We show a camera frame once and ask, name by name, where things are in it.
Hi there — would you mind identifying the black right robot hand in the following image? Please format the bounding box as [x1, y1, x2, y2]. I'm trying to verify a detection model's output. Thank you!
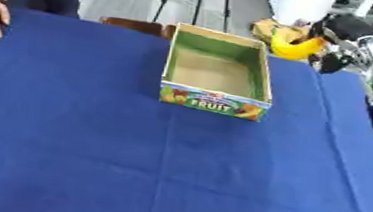
[299, 10, 373, 81]

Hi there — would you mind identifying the yellow toy banana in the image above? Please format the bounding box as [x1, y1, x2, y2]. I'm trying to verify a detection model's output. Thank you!
[268, 24, 329, 64]

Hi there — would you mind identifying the cardboard box with green inside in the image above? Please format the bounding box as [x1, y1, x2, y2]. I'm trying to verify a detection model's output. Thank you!
[156, 20, 281, 124]

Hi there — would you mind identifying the tan bag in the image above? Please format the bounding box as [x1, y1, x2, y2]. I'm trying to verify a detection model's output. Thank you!
[246, 16, 313, 49]

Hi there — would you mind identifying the brown wooden chair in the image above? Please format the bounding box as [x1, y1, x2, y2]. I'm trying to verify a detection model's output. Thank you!
[97, 15, 179, 41]

